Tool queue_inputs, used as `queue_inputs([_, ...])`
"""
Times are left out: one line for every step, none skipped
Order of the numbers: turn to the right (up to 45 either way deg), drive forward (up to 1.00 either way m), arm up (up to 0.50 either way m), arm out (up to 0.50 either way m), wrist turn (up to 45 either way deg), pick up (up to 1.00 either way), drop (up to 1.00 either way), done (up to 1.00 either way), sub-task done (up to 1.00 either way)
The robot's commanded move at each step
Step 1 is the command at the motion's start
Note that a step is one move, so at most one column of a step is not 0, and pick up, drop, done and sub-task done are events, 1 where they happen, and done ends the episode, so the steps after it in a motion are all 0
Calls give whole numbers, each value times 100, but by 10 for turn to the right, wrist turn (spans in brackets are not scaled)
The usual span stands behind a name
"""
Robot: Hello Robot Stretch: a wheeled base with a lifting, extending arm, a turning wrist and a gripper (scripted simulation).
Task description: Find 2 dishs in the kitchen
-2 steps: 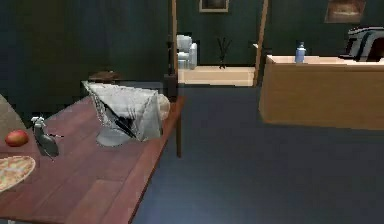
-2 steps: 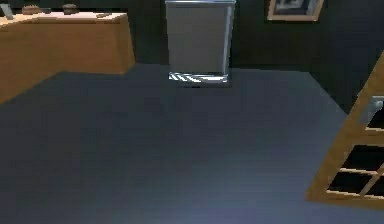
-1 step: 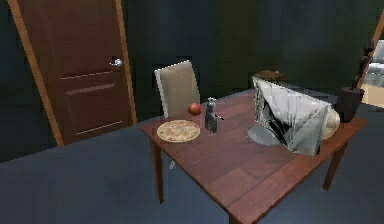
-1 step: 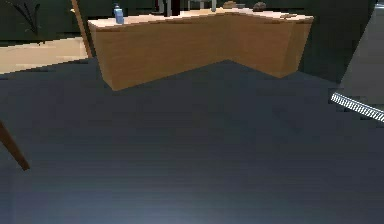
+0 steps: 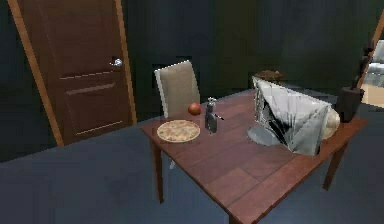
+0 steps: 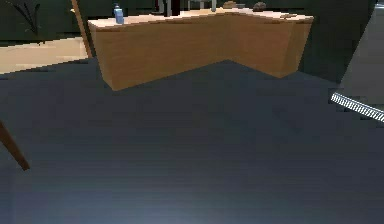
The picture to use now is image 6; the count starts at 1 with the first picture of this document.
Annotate brown wooden furniture leg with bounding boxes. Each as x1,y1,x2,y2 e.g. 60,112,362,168
0,120,31,172

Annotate grey metal stand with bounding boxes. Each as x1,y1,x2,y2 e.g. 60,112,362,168
156,0,183,17

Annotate dark brown lumpy item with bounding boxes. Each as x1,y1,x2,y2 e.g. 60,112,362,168
252,1,268,12

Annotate wooden kitchen counter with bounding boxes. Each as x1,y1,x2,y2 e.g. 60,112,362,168
87,7,315,92

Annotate brown wooden door frame post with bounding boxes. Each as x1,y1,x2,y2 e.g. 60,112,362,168
71,0,94,59

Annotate blue bottle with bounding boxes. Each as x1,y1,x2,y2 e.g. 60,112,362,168
113,3,125,25

